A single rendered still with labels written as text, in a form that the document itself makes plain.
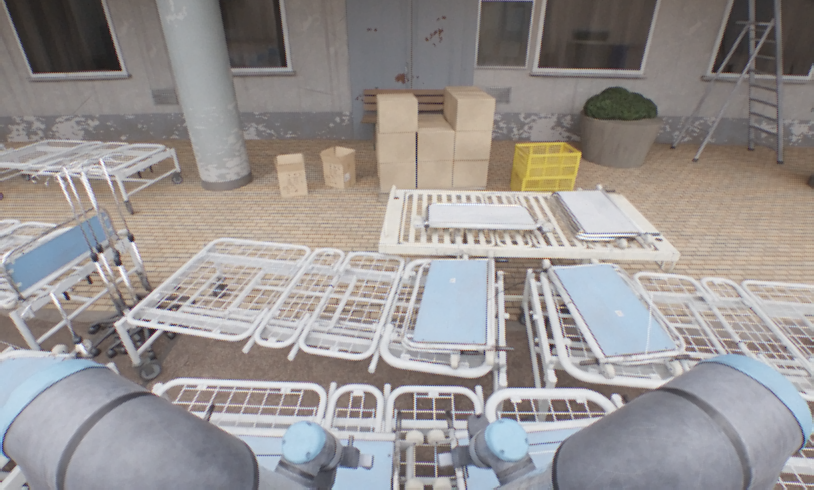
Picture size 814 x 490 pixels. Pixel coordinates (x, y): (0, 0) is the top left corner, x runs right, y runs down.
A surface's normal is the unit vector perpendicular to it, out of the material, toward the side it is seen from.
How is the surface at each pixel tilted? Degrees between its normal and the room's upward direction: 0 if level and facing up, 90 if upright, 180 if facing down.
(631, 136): 101
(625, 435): 38
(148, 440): 29
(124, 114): 90
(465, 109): 90
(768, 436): 45
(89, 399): 5
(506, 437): 20
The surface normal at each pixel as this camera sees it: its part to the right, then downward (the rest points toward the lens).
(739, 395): 0.04, -0.82
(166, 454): 0.57, -0.58
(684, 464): -0.27, -0.32
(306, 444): -0.14, -0.67
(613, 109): -0.03, 0.22
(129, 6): -0.03, 0.50
